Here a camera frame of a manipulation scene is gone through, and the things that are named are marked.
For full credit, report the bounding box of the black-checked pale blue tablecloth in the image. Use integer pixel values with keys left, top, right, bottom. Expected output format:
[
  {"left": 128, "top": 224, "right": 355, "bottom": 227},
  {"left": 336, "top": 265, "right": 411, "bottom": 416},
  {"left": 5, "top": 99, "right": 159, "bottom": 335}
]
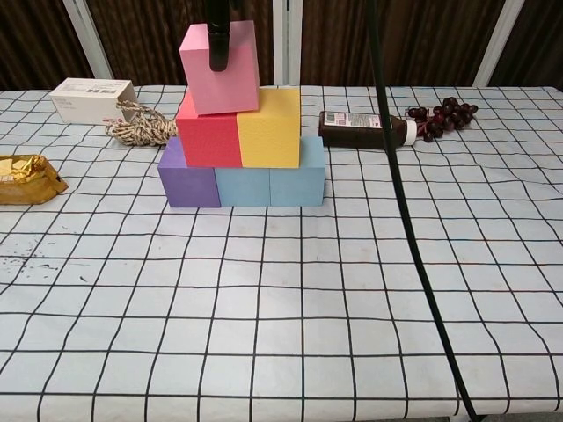
[{"left": 0, "top": 84, "right": 563, "bottom": 422}]

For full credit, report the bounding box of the twisted beige rope bundle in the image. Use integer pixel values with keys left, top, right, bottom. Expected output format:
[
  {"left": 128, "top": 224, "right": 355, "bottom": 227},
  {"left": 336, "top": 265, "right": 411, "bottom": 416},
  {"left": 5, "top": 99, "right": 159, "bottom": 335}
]
[{"left": 104, "top": 99, "right": 179, "bottom": 149}]

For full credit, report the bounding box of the pink foam cube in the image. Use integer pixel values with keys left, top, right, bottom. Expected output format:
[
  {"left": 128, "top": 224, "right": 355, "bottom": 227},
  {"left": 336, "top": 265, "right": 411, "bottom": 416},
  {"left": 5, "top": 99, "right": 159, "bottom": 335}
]
[{"left": 179, "top": 19, "right": 260, "bottom": 117}]

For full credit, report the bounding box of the red foam cube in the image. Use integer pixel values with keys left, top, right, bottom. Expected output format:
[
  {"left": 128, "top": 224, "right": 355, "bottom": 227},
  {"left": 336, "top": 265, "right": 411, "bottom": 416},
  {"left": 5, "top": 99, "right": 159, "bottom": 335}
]
[{"left": 175, "top": 92, "right": 245, "bottom": 169}]

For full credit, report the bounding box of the white cardboard box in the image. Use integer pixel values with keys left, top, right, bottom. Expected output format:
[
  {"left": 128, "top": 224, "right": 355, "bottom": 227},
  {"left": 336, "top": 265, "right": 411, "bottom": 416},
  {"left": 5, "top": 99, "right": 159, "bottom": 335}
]
[{"left": 48, "top": 77, "right": 138, "bottom": 125}]

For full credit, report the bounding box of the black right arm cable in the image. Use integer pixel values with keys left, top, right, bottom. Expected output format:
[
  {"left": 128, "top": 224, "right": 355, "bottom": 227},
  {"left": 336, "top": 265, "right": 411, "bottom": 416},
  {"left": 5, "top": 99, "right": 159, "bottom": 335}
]
[{"left": 362, "top": 0, "right": 480, "bottom": 422}]

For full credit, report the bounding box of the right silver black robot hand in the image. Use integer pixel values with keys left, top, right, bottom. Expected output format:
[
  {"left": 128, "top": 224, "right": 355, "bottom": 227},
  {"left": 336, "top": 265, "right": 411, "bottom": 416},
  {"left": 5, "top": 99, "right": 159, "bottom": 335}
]
[{"left": 205, "top": 0, "right": 241, "bottom": 73}]

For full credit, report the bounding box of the white partition frame post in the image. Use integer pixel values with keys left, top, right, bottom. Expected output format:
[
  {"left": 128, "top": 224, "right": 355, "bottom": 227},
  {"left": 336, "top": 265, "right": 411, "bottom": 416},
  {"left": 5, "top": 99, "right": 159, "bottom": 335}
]
[
  {"left": 61, "top": 0, "right": 114, "bottom": 87},
  {"left": 271, "top": 0, "right": 303, "bottom": 86},
  {"left": 473, "top": 0, "right": 525, "bottom": 87}
]

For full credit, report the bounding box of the dark brown labelled bottle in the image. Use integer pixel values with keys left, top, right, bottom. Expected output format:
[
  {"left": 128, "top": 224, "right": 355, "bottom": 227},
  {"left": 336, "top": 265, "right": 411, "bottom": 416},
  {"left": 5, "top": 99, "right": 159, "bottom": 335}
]
[{"left": 318, "top": 110, "right": 418, "bottom": 152}]

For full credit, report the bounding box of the purple foam cube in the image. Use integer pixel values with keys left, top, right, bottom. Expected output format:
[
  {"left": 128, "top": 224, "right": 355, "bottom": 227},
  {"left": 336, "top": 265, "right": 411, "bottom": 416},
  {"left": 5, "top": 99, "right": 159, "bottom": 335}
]
[{"left": 157, "top": 136, "right": 221, "bottom": 208}]

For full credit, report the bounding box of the gold snack package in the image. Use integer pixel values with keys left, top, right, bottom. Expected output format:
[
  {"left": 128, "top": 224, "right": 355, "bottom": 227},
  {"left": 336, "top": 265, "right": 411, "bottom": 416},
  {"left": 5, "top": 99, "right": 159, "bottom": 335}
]
[{"left": 0, "top": 153, "right": 69, "bottom": 207}]

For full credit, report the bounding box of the dark red grape bunch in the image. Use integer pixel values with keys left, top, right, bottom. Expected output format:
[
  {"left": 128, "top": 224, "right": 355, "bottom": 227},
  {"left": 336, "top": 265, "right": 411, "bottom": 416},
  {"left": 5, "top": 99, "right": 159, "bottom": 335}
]
[{"left": 406, "top": 96, "right": 479, "bottom": 142}]

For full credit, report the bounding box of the light blue foam cube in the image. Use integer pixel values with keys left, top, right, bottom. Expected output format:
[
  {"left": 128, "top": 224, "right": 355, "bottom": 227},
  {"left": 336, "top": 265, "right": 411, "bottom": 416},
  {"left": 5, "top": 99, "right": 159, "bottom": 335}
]
[
  {"left": 214, "top": 166, "right": 272, "bottom": 207},
  {"left": 267, "top": 135, "right": 327, "bottom": 207}
]

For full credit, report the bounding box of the yellow foam cube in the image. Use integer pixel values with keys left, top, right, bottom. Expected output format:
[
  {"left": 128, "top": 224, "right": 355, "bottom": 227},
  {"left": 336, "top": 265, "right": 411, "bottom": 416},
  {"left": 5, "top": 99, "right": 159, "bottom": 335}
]
[{"left": 236, "top": 87, "right": 303, "bottom": 169}]

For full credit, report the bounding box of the dark brown curtain panel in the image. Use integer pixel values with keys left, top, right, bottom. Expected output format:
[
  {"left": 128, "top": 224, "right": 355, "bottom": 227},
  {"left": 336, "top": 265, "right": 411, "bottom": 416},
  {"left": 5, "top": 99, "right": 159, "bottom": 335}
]
[
  {"left": 85, "top": 0, "right": 276, "bottom": 87},
  {"left": 0, "top": 0, "right": 94, "bottom": 91},
  {"left": 299, "top": 0, "right": 507, "bottom": 87},
  {"left": 487, "top": 0, "right": 563, "bottom": 91}
]

